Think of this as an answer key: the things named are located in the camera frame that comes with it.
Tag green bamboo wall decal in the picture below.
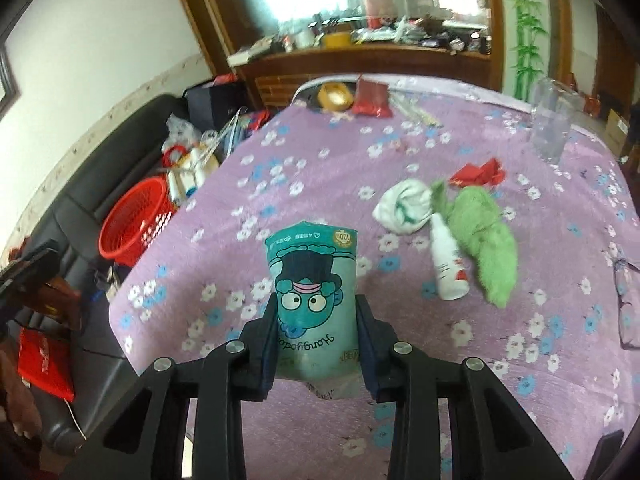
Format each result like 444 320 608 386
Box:
499 0 549 102

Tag eyeglasses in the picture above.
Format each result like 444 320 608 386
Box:
612 255 640 352

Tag cardboard box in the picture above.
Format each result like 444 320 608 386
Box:
604 109 634 157

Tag brown cloth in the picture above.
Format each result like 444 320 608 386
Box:
0 349 44 437

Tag teal cartoon snack packet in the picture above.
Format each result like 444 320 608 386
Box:
263 219 362 402

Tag crumpled red wrapper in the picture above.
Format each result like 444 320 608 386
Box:
447 158 507 189

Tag purple floral tablecloth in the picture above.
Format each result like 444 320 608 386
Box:
109 74 640 480

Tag clear wrapped chopsticks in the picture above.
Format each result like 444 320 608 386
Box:
390 92 444 129

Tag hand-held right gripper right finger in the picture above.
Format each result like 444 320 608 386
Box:
355 294 576 480

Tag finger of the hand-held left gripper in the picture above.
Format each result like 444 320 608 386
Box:
0 279 37 311
7 247 59 282

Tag dark shopping bag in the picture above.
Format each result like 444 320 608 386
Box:
184 74 252 132

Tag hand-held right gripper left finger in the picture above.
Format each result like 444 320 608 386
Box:
62 292 279 480

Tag white spray bottle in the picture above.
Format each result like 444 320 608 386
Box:
429 212 471 302

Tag red plastic basket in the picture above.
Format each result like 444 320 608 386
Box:
98 176 177 267

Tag clear plastic bag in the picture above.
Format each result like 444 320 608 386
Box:
162 111 237 159

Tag yellow tape roll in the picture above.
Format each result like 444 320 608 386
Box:
317 82 354 114

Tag wooden cabinet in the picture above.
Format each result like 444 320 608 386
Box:
167 0 507 111

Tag red paper bag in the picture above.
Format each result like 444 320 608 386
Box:
17 326 76 404

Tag row of cluttered small items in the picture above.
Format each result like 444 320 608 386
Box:
227 14 494 69

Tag green towel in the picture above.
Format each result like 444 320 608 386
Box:
430 180 520 310

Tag shiny red packet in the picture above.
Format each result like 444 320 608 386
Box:
351 74 391 119

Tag black leather sofa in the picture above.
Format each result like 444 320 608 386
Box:
0 92 213 457

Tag clear plastic jar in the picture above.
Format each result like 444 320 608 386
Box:
529 78 586 165

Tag white bottle bundle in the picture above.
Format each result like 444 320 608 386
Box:
166 144 221 207

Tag dark picture frame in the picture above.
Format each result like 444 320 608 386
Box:
0 42 22 122

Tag white sock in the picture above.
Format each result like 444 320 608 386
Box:
372 178 435 235

